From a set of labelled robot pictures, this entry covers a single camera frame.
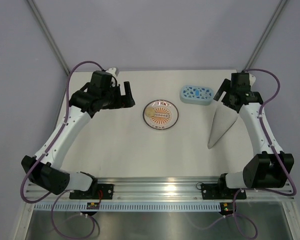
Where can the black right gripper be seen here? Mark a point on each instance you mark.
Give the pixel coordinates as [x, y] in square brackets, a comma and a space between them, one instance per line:
[224, 87]

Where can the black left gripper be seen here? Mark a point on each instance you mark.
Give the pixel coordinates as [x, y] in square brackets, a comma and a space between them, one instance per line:
[125, 101]

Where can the metal food tongs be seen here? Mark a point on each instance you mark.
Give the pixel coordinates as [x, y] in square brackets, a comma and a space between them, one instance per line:
[223, 120]

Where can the light blue lunch box lid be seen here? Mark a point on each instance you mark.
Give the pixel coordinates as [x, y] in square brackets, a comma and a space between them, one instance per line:
[202, 93]

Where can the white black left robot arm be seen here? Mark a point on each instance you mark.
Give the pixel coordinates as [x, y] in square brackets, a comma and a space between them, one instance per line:
[44, 169]

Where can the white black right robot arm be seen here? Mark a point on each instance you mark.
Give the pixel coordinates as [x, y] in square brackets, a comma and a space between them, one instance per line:
[269, 169]

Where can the light blue lunch box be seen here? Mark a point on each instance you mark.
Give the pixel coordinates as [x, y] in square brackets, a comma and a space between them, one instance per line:
[196, 100]

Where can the white steamed bun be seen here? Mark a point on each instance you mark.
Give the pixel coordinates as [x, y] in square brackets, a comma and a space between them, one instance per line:
[150, 112]

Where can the round printed ceramic plate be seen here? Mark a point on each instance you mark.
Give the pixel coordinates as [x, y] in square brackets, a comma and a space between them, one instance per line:
[166, 115]

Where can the left small circuit board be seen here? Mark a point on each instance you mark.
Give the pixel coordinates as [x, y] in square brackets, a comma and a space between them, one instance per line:
[93, 206]

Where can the small circuit board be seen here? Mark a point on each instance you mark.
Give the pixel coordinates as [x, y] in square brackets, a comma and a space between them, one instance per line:
[93, 206]
[227, 208]

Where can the right small circuit board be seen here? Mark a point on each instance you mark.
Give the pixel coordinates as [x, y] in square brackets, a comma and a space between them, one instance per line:
[227, 208]

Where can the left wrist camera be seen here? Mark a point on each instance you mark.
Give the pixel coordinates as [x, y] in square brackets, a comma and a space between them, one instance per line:
[114, 71]

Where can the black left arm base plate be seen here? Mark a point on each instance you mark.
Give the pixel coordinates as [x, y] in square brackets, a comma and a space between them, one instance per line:
[104, 191]

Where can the right aluminium frame post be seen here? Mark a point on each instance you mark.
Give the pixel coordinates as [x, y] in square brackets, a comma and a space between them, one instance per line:
[271, 24]

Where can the aluminium frame post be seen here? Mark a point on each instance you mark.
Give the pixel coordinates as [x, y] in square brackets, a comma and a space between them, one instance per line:
[41, 22]
[271, 24]

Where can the aluminium front rail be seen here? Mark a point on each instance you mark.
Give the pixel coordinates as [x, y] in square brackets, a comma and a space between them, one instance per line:
[163, 189]

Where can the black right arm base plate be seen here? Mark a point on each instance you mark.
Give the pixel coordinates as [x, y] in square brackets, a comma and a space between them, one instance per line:
[212, 191]

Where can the left aluminium frame post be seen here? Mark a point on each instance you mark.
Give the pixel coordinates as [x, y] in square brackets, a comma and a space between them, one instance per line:
[41, 22]

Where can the white slotted cable duct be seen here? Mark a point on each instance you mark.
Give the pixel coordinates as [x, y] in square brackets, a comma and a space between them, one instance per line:
[131, 207]

